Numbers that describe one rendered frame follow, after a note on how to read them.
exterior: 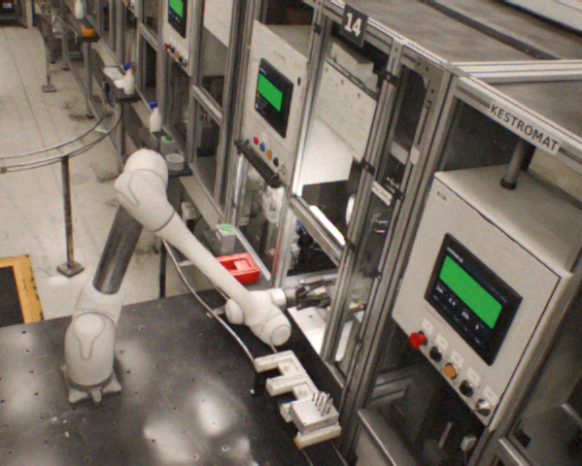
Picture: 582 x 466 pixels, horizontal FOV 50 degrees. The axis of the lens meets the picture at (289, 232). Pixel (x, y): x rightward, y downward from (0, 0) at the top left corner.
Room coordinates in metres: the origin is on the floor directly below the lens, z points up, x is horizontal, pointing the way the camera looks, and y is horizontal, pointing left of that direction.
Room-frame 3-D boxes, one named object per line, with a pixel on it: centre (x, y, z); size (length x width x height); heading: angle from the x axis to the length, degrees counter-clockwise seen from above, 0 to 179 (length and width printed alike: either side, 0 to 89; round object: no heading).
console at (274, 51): (2.19, 0.05, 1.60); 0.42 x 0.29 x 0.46; 32
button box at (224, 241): (2.13, 0.25, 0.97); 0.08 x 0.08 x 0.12; 32
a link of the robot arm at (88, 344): (1.54, 0.62, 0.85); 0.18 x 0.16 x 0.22; 13
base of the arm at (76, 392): (1.52, 0.60, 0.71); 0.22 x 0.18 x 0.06; 32
